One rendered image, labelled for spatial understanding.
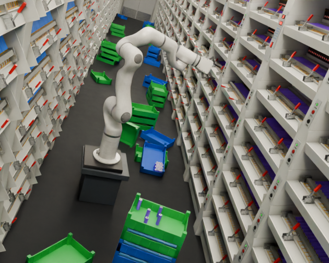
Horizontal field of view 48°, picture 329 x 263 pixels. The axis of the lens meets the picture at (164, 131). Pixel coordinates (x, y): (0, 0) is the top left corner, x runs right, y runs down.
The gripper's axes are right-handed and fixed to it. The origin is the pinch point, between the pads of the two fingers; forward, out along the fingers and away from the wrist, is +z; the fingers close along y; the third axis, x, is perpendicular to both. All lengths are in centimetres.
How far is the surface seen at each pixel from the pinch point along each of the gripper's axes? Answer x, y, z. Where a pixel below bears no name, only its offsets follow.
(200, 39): -154, -62, 16
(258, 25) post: -9, -47, 16
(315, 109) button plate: 110, 21, 10
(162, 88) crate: -241, -6, 18
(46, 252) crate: 38, 142, -54
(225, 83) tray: -26.5, -2.8, 19.0
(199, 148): -46, 51, 31
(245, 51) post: -16.2, -28.7, 19.1
